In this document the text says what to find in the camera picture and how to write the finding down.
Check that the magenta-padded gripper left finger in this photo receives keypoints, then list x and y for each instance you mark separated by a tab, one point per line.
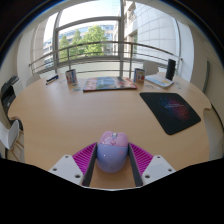
65	167

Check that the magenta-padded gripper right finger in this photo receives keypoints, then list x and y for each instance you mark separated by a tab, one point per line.
156	167

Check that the lilac and pink computer mouse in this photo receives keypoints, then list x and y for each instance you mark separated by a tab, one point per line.
112	155

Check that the black printed mouse pad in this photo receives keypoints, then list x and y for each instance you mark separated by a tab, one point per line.
170	111

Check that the white chair with wooden legs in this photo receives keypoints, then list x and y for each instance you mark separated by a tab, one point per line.
8	133

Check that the open picture book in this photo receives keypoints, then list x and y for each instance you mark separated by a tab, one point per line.
159	80

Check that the blue and black pen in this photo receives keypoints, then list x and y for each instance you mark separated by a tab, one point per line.
52	79

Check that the printed white mug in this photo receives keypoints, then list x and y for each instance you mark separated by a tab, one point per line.
71	76

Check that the white plastic chair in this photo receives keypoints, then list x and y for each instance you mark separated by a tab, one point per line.
150	67
32	80

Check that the colourful closed magazine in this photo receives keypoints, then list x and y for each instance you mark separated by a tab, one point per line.
108	83

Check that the black cylindrical bottle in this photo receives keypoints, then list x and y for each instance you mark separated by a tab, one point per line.
170	69

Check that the metal balcony railing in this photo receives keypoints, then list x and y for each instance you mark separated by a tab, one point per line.
93	43

